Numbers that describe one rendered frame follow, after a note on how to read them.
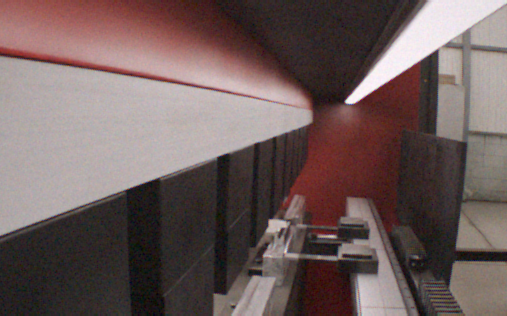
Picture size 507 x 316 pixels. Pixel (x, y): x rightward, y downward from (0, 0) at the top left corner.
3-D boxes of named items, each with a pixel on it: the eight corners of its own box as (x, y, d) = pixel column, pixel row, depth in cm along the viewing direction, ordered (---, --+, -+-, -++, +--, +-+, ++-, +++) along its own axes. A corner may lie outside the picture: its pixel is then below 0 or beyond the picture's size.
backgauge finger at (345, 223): (294, 226, 162) (295, 213, 162) (366, 230, 158) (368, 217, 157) (291, 235, 151) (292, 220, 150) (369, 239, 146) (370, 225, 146)
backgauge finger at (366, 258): (284, 254, 129) (285, 238, 128) (374, 260, 124) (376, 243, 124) (279, 268, 117) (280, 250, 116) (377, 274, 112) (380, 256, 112)
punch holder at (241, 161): (192, 252, 67) (195, 140, 65) (249, 258, 65) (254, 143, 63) (156, 286, 52) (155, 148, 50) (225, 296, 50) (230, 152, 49)
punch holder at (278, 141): (244, 202, 106) (247, 130, 104) (281, 205, 104) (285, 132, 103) (230, 216, 91) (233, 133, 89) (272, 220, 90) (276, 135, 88)
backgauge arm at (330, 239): (304, 256, 205) (307, 227, 204) (438, 262, 195) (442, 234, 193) (303, 261, 198) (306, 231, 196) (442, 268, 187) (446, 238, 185)
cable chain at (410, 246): (391, 234, 147) (392, 223, 147) (407, 235, 146) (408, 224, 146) (406, 269, 111) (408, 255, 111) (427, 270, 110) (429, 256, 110)
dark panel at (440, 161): (394, 214, 227) (401, 128, 222) (397, 214, 226) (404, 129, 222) (441, 296, 116) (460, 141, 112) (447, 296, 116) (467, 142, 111)
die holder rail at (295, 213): (293, 212, 236) (294, 194, 235) (305, 213, 235) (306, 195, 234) (282, 238, 187) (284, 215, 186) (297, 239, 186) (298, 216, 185)
